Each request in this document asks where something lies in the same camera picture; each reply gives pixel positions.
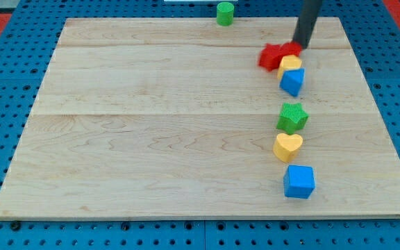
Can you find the red star block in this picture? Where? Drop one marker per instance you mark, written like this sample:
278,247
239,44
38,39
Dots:
270,57

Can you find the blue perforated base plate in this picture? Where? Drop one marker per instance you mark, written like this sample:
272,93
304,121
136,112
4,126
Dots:
26,45

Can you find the yellow pentagon block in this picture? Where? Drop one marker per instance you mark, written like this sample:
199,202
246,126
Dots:
289,62

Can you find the blue cube block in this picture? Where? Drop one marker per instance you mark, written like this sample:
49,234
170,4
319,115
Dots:
299,181

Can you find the light wooden board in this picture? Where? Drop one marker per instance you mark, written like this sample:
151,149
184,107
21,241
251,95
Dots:
173,119

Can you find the blue triangle block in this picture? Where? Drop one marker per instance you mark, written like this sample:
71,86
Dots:
292,81

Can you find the green star block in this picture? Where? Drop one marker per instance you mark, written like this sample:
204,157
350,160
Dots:
292,118

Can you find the yellow heart block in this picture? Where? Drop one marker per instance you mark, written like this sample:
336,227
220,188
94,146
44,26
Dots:
286,147

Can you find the green cylinder block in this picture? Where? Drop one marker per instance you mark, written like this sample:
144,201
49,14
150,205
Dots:
225,12

